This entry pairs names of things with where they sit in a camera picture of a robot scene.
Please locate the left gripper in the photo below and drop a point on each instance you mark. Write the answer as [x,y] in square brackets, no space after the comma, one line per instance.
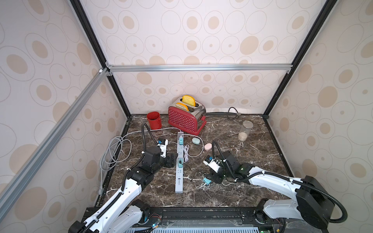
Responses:
[171,160]

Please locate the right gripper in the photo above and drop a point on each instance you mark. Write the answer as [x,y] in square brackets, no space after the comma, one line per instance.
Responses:
[219,173]

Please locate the pink earbud case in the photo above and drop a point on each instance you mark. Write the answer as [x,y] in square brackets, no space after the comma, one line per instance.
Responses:
[208,147]

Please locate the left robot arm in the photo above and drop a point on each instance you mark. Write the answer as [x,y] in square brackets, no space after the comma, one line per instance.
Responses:
[121,212]

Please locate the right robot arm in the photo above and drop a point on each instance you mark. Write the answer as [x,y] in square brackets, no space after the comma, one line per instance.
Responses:
[307,200]

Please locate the white power strip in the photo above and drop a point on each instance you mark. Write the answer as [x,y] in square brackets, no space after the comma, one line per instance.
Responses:
[179,172]

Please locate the red metal cup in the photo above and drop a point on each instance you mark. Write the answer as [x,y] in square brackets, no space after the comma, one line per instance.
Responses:
[154,120]

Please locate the green earbud case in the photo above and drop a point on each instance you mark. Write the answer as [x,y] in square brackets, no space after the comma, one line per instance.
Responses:
[196,141]

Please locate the red toaster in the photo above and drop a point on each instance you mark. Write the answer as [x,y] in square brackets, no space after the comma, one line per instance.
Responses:
[191,122]

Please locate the front yellow toast slice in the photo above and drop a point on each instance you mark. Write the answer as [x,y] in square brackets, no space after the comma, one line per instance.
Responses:
[182,106]

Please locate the yellow toast slice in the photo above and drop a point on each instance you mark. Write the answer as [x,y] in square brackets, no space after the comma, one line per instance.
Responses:
[182,106]
[189,100]

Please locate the rear yellow toast slice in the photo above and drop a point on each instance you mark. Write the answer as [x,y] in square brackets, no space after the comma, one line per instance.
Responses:
[189,100]

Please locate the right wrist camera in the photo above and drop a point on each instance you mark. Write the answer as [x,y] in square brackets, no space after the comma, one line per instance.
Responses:
[214,164]

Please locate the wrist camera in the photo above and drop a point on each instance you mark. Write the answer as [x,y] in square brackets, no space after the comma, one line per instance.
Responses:
[214,164]
[162,144]

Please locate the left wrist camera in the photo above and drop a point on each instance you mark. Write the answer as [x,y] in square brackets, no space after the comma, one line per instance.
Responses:
[162,144]

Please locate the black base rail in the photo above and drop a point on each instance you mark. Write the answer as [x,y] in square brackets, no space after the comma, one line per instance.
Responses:
[190,220]

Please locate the horizontal aluminium rail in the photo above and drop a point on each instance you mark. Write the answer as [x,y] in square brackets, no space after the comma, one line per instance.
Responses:
[218,67]

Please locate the left aluminium rail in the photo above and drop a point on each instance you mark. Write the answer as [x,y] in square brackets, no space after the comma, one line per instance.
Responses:
[31,167]

